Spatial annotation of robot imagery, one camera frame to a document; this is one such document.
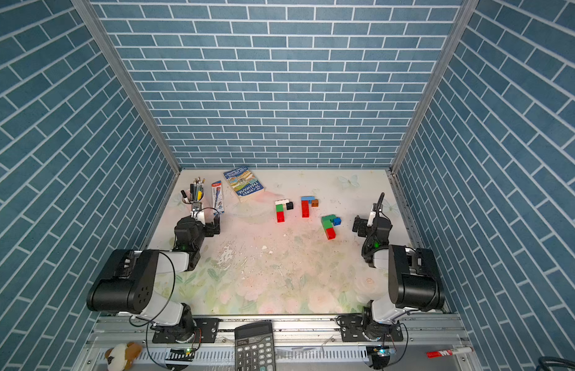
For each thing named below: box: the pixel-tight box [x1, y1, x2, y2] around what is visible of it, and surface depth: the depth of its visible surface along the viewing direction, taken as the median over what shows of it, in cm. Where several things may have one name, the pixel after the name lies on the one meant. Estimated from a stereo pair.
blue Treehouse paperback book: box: [223, 166, 266, 201], surface depth 114 cm
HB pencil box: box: [211, 180, 225, 215], surface depth 110 cm
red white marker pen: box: [426, 346, 474, 359], surface depth 71 cm
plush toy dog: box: [105, 341, 143, 371], surface depth 69 cm
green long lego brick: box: [321, 214, 337, 225], surface depth 104 cm
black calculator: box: [234, 321, 276, 371], surface depth 71 cm
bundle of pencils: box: [189, 176, 207, 203], surface depth 96 cm
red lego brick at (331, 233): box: [326, 227, 337, 241], surface depth 98 cm
